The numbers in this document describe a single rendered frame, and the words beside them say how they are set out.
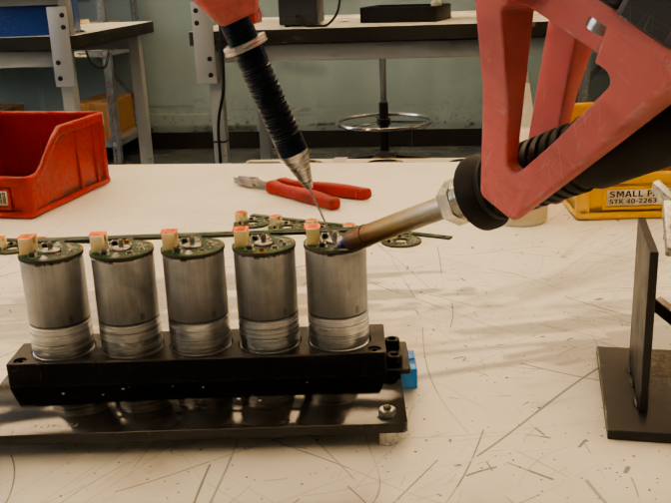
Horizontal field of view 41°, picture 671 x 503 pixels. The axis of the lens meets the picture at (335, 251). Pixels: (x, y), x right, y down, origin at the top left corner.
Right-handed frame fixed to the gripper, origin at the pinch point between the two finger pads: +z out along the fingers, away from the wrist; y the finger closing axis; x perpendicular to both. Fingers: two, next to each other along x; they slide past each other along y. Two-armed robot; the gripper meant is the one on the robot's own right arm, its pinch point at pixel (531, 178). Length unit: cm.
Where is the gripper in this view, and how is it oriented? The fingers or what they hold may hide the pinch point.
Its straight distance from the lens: 28.3
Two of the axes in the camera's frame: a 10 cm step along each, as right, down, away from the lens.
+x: 6.4, 6.2, -4.5
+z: -3.1, 7.5, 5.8
